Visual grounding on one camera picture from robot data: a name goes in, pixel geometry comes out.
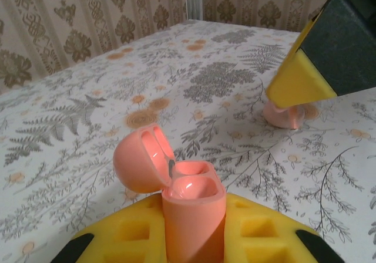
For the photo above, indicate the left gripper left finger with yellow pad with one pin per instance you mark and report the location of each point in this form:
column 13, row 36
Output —
column 102, row 236

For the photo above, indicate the floral patterned table cover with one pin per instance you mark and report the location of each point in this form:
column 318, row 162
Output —
column 88, row 113

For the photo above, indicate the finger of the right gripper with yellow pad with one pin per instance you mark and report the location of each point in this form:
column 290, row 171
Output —
column 337, row 54

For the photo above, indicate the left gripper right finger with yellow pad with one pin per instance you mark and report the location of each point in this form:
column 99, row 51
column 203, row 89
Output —
column 279, row 245

